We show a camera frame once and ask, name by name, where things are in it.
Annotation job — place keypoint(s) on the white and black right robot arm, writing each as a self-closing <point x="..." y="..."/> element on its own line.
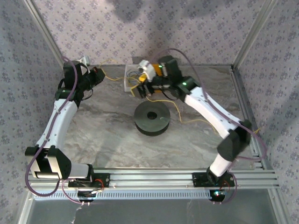
<point x="210" y="112"/>

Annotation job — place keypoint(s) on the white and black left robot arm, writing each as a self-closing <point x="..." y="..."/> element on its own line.
<point x="58" y="121"/>

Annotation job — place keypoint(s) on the white plastic bin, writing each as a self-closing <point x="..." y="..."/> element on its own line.
<point x="126" y="85"/>

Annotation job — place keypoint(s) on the aluminium frame post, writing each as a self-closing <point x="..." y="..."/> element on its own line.
<point x="254" y="35"/>
<point x="47" y="35"/>

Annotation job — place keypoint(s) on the aluminium side rail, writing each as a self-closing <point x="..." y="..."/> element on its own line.
<point x="240" y="93"/>

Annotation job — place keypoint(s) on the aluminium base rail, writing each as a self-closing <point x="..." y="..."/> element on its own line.
<point x="151" y="178"/>

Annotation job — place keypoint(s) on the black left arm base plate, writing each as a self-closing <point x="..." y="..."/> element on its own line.
<point x="105" y="179"/>

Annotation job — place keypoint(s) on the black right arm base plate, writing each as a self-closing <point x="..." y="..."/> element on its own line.
<point x="198" y="179"/>

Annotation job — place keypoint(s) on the aluminium frame leg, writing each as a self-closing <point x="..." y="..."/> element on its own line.
<point x="24" y="214"/>
<point x="279" y="210"/>

